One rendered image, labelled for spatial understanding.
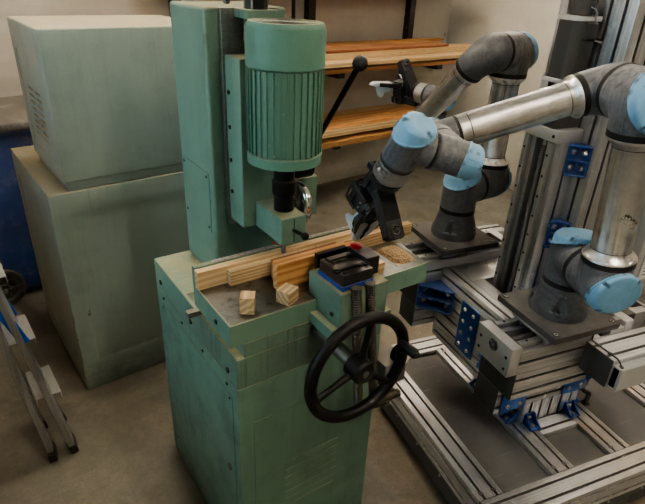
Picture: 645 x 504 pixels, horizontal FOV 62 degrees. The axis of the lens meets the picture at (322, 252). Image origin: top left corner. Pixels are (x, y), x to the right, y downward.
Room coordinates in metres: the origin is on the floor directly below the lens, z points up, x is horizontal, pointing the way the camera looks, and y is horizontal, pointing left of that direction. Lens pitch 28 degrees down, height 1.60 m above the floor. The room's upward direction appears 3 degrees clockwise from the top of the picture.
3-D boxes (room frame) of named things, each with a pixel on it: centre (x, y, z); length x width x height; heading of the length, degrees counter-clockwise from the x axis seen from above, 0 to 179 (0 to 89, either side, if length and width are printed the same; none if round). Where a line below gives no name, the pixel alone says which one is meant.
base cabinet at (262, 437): (1.33, 0.17, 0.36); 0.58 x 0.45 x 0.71; 35
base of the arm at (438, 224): (1.69, -0.45, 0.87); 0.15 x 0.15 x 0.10
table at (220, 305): (1.19, -0.02, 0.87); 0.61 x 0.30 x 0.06; 125
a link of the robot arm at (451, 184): (1.70, -0.46, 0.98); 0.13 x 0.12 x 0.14; 128
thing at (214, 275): (1.29, 0.06, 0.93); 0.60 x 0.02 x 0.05; 125
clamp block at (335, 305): (1.12, -0.07, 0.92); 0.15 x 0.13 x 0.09; 125
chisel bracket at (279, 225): (1.25, 0.11, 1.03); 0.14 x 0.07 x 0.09; 35
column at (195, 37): (1.47, 0.27, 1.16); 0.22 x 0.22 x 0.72; 35
